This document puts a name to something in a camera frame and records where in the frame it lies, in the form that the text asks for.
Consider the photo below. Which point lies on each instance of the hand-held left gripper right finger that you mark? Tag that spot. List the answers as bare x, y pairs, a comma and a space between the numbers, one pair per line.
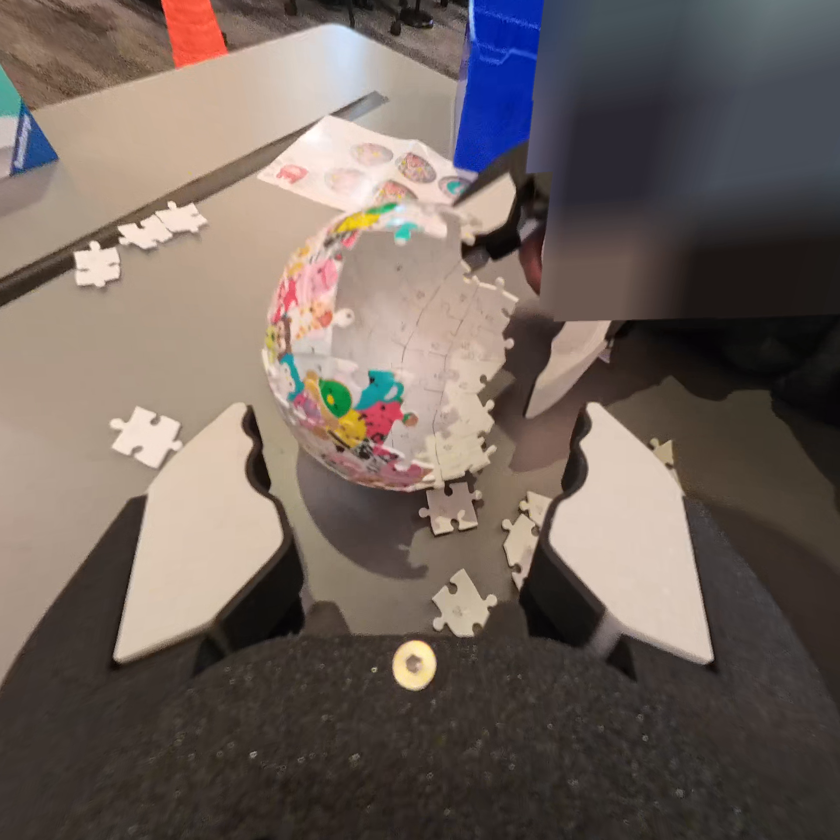
623, 538

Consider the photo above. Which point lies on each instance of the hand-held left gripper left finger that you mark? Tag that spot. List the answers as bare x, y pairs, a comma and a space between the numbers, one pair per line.
197, 538

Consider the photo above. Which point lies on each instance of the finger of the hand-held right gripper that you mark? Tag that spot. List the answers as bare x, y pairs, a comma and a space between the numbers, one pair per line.
568, 364
489, 203

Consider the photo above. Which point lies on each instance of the colourful 3D puzzle ball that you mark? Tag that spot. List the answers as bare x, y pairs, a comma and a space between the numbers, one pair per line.
407, 315

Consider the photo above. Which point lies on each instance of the white puzzle piece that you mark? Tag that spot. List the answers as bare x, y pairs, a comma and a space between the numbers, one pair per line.
180, 216
97, 264
144, 436
144, 233
463, 604
663, 453

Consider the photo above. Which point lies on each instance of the joined white puzzle pieces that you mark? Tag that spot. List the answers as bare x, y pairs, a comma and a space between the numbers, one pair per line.
520, 541
453, 508

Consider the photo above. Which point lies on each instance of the colourful puzzle box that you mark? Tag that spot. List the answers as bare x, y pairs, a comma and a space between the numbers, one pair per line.
29, 131

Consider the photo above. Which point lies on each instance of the blue storage bin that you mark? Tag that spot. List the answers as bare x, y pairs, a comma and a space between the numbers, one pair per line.
495, 85

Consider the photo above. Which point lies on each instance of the printed instruction sheet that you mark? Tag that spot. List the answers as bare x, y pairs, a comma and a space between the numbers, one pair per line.
315, 157

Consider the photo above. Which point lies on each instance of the black office chair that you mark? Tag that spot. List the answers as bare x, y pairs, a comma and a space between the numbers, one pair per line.
410, 16

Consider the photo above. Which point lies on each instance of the orange traffic cone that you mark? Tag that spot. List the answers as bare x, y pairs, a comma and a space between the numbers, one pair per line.
193, 33

